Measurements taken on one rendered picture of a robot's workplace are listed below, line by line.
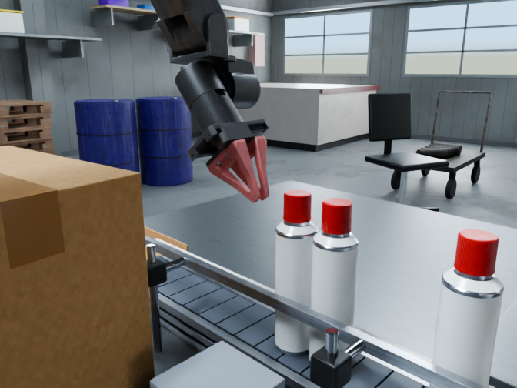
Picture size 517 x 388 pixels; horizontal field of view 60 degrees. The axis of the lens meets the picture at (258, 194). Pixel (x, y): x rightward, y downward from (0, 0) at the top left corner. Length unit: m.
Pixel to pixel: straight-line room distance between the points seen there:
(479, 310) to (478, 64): 8.22
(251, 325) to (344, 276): 0.20
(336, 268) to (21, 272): 0.31
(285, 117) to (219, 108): 6.75
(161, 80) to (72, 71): 1.62
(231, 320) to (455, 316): 0.33
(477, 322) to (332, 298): 0.15
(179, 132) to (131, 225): 4.49
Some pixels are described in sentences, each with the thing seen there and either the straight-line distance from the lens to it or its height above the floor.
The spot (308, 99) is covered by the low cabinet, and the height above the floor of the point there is 0.79.
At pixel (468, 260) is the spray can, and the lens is 0.44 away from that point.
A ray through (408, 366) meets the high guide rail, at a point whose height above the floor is 0.96.
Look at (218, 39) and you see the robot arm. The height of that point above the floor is 1.26.
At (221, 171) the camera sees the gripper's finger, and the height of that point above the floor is 1.10.
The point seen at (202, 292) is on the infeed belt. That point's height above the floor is 0.88.
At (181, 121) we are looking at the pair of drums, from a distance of 4.98.
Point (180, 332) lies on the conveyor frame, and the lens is 0.73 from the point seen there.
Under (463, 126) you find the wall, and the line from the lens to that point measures 8.71.
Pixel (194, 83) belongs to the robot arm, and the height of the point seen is 1.21.
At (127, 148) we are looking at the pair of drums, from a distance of 4.76.
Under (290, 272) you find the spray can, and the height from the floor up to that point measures 0.99.
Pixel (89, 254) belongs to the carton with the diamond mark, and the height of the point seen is 1.05.
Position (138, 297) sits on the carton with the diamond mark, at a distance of 0.54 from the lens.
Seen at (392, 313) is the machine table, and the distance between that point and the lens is 0.82.
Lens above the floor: 1.23
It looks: 15 degrees down
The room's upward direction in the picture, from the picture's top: straight up
